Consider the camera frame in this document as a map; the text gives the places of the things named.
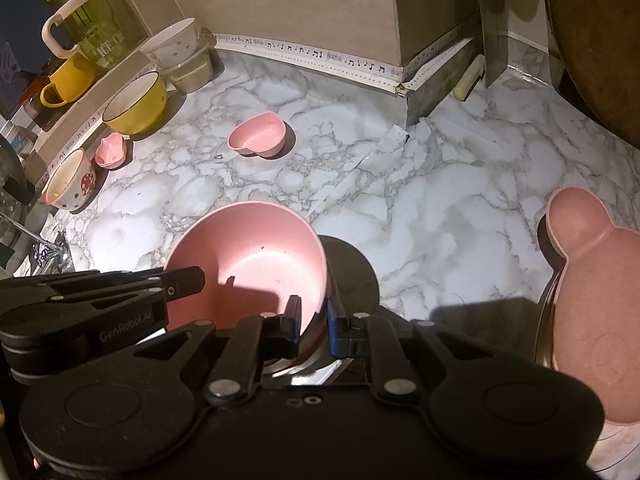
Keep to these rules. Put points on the pink bear-shaped plate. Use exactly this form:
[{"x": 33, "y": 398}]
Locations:
[{"x": 590, "y": 310}]

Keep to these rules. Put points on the small pink flower dish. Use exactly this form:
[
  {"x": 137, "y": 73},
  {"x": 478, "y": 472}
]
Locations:
[{"x": 110, "y": 152}]

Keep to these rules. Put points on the clear plastic container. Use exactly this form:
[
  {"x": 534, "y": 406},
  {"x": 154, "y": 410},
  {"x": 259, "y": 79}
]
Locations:
[{"x": 192, "y": 67}]

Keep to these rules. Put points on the green water jug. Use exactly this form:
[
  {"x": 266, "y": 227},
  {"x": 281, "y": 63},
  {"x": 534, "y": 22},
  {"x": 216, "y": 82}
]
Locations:
[{"x": 90, "y": 20}]

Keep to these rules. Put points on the music note edge strip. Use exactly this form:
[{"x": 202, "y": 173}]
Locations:
[{"x": 310, "y": 57}]

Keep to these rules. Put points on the yellow mug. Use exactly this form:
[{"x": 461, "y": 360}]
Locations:
[{"x": 67, "y": 82}]

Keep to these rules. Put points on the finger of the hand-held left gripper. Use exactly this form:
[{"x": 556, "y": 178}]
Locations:
[
  {"x": 75, "y": 277},
  {"x": 185, "y": 281}
]

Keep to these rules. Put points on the pink round bowl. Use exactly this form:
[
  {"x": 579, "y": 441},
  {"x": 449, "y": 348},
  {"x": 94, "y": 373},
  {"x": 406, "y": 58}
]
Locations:
[{"x": 250, "y": 265}]

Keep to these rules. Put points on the round wooden cutting board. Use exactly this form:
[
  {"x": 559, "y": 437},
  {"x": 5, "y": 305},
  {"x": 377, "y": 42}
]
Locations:
[{"x": 595, "y": 35}]

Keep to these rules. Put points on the white patterned bowl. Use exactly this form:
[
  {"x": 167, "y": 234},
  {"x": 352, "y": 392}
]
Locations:
[{"x": 167, "y": 40}]

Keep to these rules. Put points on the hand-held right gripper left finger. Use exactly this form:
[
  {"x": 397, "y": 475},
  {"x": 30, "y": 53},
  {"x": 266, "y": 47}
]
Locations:
[{"x": 295, "y": 316}]

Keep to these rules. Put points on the white bowl red mushroom print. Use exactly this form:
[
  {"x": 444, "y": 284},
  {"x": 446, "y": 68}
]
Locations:
[{"x": 70, "y": 185}]

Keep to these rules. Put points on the yellow enamel bowl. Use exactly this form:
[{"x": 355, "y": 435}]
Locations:
[{"x": 135, "y": 105}]

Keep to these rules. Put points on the pink heart-shaped dish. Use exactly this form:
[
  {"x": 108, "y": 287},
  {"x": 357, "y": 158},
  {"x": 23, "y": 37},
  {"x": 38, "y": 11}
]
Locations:
[{"x": 257, "y": 135}]

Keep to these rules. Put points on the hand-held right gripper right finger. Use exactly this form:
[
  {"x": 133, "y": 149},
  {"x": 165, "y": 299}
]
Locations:
[{"x": 332, "y": 327}]

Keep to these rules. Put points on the steel cleaver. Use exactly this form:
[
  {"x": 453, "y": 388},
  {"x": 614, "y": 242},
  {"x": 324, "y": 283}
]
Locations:
[{"x": 492, "y": 25}]

